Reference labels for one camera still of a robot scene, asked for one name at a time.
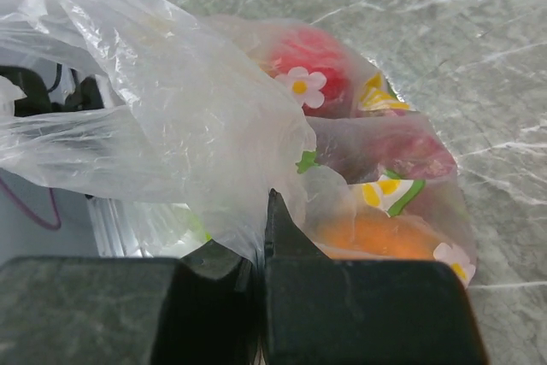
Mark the orange fake pineapple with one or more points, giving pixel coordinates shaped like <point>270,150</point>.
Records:
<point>376,235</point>

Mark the aluminium mounting rail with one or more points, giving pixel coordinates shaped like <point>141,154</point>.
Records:
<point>113,234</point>

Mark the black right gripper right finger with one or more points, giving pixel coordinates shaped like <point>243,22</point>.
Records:
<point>324,311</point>

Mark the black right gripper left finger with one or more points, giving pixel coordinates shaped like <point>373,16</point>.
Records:
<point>128,310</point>

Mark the green fake apple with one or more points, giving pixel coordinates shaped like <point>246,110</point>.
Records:
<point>190,221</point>

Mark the red fake apple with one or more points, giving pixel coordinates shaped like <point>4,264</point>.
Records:
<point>315,68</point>

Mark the clear plastic bag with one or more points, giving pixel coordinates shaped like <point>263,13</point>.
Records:
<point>197,119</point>

